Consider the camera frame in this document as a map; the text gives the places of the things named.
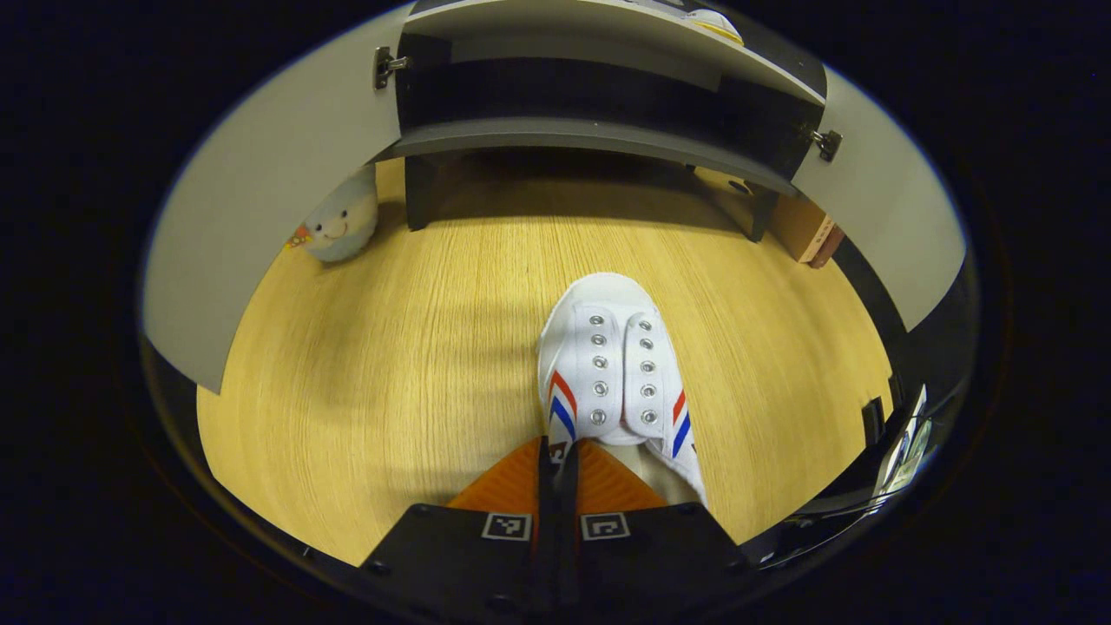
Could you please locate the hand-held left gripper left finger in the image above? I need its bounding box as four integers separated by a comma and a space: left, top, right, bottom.
360, 437, 556, 610

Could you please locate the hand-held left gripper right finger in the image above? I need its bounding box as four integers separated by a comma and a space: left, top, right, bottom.
555, 437, 765, 614

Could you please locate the white canvas shoe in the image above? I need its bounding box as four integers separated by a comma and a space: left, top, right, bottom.
536, 272, 708, 509
681, 7, 746, 46

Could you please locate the white cabinet door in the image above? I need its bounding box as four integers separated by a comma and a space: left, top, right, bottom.
143, 4, 413, 396
792, 65, 969, 332

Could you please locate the grey and white shoe cabinet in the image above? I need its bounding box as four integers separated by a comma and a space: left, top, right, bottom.
373, 0, 830, 244

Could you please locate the dark red book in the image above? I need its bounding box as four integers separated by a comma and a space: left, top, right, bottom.
810, 222, 845, 269

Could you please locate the white round plush toy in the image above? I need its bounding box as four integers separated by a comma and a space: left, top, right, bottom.
285, 165, 380, 264

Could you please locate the brown book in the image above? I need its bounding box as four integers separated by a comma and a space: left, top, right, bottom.
768, 193, 825, 263

